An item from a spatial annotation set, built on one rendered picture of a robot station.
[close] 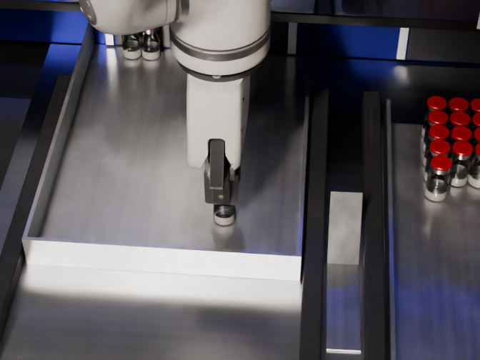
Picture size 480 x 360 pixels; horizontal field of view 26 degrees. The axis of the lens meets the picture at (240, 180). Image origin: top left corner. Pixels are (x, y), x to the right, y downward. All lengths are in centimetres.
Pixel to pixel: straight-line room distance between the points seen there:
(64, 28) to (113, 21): 47
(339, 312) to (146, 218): 22
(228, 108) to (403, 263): 25
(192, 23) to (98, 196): 30
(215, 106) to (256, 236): 19
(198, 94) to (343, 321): 25
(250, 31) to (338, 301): 28
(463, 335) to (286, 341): 16
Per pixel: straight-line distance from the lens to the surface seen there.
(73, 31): 125
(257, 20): 83
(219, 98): 86
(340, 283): 98
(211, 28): 82
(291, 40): 121
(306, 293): 95
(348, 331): 95
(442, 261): 101
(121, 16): 76
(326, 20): 110
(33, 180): 106
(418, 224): 104
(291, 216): 103
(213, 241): 101
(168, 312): 96
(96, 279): 99
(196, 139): 89
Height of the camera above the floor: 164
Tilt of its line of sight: 45 degrees down
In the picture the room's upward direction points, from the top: straight up
